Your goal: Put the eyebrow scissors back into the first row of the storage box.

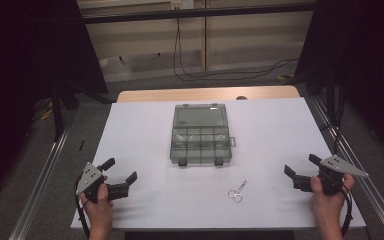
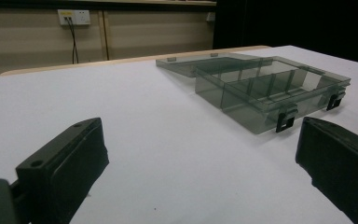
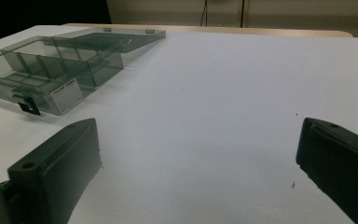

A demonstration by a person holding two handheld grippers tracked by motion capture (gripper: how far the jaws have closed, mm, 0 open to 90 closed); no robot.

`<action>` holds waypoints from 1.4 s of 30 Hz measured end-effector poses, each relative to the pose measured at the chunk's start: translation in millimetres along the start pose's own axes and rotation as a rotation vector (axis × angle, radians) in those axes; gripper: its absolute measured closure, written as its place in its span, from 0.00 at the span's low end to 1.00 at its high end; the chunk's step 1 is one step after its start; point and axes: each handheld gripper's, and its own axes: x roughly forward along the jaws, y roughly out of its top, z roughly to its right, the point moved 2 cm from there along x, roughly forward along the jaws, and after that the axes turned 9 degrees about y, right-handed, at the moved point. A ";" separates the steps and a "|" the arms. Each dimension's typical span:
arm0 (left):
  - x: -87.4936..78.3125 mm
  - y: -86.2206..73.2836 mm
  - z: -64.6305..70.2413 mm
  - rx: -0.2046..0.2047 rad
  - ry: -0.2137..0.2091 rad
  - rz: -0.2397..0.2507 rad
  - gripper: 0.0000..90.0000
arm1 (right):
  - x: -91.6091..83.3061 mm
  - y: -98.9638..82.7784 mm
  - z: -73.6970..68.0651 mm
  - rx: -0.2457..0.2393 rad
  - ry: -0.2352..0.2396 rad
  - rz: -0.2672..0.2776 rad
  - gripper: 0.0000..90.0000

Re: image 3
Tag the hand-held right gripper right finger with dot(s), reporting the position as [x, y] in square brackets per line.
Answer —
[341, 161]

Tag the black metal stand pole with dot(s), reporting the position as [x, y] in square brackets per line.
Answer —
[243, 13]

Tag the clear plastic compartment box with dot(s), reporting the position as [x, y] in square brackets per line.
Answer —
[59, 68]

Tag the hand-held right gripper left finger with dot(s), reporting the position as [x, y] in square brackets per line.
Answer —
[62, 165]

